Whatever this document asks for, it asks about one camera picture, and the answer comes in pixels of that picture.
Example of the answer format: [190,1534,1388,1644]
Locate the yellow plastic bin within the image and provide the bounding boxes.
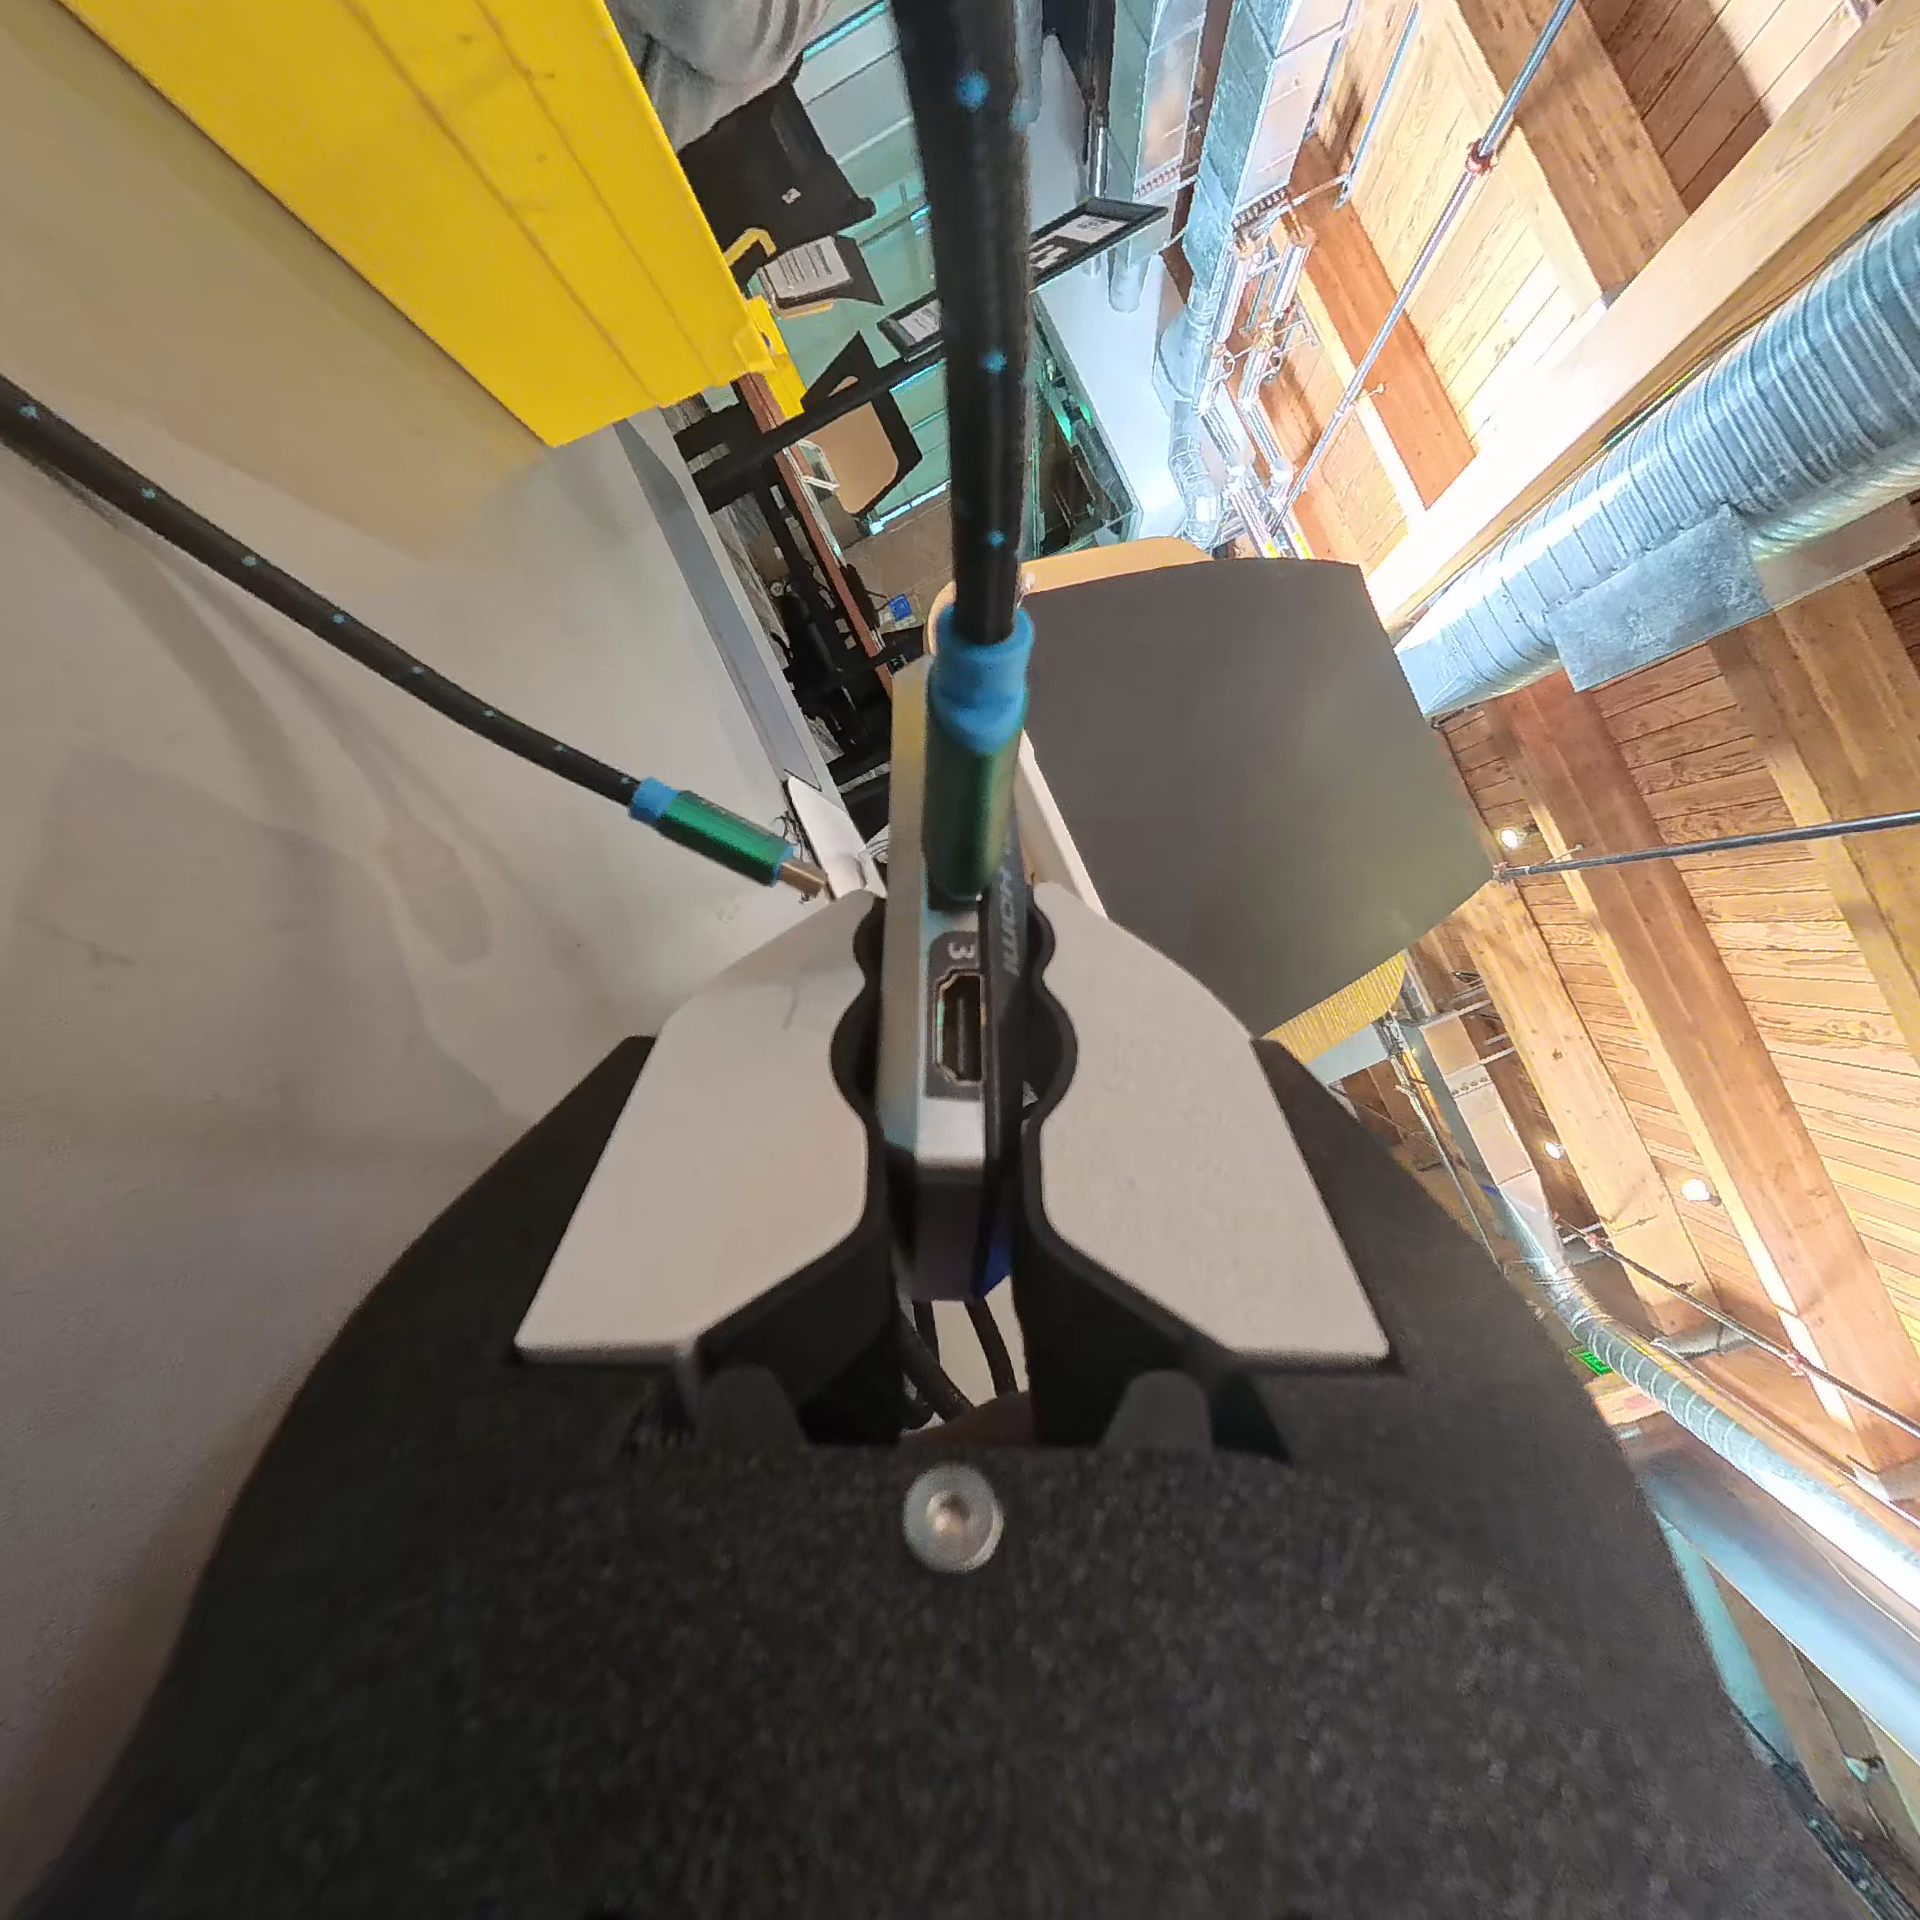
[57,0,794,448]

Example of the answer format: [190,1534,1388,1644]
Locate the white panel base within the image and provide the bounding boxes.
[783,773,1113,923]

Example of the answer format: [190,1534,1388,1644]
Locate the dark grey divider panel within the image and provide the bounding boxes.
[931,538,1498,1040]

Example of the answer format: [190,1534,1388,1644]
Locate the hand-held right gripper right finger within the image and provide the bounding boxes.
[1007,882,1390,1453]

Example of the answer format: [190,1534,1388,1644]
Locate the black chair yellow strap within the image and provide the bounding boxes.
[673,78,883,308]

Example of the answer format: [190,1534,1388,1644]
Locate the grey video switch box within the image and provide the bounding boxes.
[878,661,1041,1304]

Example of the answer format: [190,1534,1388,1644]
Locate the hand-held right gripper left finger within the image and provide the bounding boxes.
[514,891,905,1450]

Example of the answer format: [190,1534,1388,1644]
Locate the black braided cable green plugs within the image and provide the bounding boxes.
[890,0,1047,912]
[0,373,836,902]

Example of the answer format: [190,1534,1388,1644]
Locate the grey desk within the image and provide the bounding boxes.
[0,0,902,1892]

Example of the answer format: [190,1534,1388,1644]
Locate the silver ventilation duct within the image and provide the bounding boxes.
[1553,1283,1920,1666]
[1393,193,1920,724]

